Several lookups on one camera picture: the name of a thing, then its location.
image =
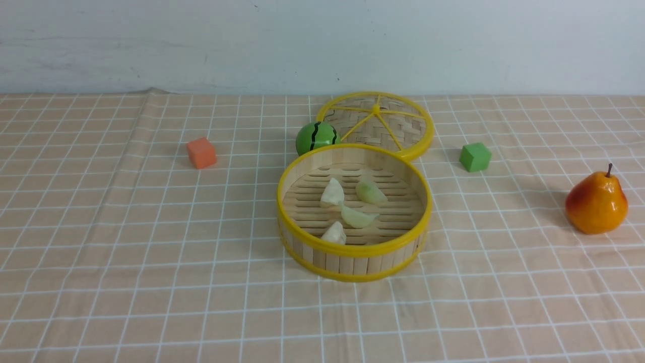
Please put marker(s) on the white dumpling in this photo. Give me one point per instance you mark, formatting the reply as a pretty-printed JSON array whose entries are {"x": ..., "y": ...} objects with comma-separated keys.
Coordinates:
[
  {"x": 333, "y": 194},
  {"x": 335, "y": 234}
]

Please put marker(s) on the greenish dumpling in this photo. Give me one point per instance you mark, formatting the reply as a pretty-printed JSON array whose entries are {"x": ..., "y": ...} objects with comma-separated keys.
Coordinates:
[
  {"x": 367, "y": 191},
  {"x": 355, "y": 218}
]

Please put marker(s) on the bamboo steamer tray yellow rim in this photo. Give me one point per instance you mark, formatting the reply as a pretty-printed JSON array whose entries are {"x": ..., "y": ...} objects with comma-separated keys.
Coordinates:
[{"x": 388, "y": 245}]

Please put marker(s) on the bamboo steamer lid yellow rim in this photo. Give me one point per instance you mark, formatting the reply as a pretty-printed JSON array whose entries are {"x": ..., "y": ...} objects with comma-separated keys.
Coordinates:
[{"x": 380, "y": 119}]

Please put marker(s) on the green watermelon toy ball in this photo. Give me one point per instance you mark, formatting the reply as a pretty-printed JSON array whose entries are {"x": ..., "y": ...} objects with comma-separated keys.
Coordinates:
[{"x": 315, "y": 135}]

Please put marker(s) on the orange cube block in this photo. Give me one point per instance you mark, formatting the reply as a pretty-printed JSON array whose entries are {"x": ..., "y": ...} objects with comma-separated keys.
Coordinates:
[{"x": 202, "y": 153}]

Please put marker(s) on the green cube block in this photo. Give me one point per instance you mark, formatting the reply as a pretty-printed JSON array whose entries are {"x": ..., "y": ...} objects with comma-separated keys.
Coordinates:
[{"x": 475, "y": 157}]

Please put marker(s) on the checkered beige tablecloth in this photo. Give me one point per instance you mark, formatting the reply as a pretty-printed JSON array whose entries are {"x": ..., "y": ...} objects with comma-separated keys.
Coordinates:
[{"x": 115, "y": 248}]

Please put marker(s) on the orange yellow toy pear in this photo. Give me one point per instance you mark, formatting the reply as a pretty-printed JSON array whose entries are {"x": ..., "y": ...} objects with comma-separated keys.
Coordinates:
[{"x": 597, "y": 204}]

